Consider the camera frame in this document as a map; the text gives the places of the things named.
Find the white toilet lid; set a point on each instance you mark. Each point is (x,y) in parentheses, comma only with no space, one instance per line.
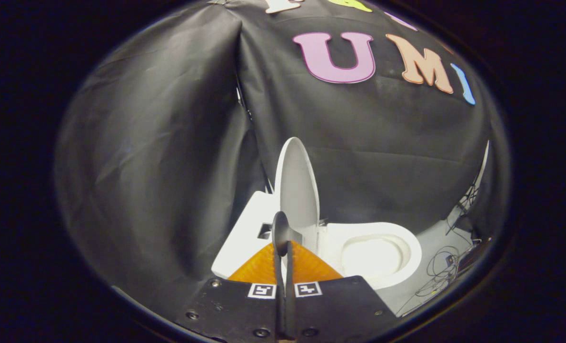
(298,186)

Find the black tripod stand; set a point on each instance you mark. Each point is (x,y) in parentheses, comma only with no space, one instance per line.
(466,209)

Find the black backdrop cloth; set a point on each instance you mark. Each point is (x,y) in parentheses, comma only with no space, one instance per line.
(159,166)

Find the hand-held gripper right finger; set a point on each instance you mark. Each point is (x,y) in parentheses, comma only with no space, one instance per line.
(340,309)

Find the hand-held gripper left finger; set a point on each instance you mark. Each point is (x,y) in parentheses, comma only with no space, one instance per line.
(235,309)

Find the white toilet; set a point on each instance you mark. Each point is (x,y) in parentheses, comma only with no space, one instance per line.
(382,257)

